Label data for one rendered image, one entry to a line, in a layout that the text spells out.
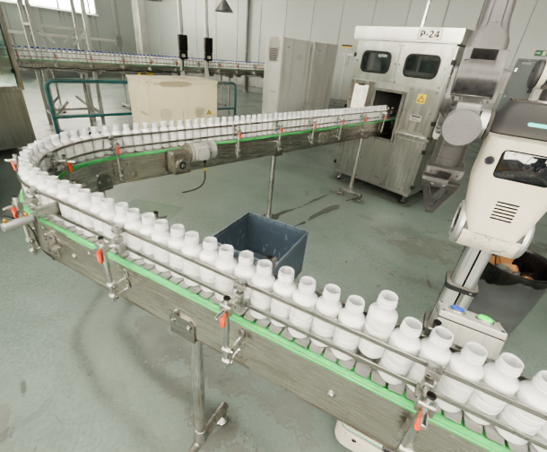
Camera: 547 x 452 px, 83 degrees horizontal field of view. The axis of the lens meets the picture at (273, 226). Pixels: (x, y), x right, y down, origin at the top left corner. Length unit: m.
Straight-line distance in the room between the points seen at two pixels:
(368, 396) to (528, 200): 0.75
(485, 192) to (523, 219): 0.13
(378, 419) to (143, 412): 1.31
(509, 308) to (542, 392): 1.64
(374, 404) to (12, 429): 1.70
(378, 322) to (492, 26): 0.58
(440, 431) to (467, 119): 0.62
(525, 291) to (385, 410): 1.62
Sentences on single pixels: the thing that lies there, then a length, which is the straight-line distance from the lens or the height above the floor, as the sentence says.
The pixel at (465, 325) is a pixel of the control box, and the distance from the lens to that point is 0.87.
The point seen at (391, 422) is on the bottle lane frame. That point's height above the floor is 0.91.
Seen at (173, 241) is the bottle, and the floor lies 1.13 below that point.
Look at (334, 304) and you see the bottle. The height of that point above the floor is 1.13.
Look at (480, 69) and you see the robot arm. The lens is 0.68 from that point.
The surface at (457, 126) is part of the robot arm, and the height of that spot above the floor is 1.54.
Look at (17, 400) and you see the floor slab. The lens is 2.18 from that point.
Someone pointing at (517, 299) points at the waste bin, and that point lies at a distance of 2.35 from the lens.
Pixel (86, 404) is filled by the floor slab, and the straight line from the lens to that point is 2.02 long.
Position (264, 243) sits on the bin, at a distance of 1.50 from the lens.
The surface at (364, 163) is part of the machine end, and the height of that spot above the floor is 0.37.
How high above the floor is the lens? 1.62
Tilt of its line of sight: 29 degrees down
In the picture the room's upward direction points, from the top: 6 degrees clockwise
